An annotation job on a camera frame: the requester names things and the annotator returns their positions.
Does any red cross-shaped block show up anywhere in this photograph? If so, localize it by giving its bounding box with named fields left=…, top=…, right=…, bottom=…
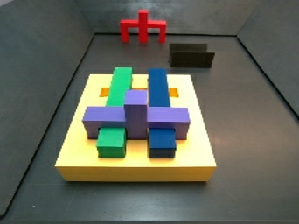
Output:
left=120, top=10, right=167, bottom=44

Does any yellow base board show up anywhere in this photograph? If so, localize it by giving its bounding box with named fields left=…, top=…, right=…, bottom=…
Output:
left=55, top=74, right=216, bottom=182

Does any purple cross-shaped block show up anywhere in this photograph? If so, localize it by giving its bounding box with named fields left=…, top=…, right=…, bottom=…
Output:
left=81, top=90, right=191, bottom=140

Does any blue long bar block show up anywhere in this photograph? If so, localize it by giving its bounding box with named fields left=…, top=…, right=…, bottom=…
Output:
left=148, top=68, right=176, bottom=158

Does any green long bar block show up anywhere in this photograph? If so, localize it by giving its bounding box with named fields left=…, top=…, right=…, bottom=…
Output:
left=96, top=67, right=132, bottom=158

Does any black metal bracket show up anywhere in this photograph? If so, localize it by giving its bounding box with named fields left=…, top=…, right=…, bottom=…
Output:
left=170, top=43, right=215, bottom=68

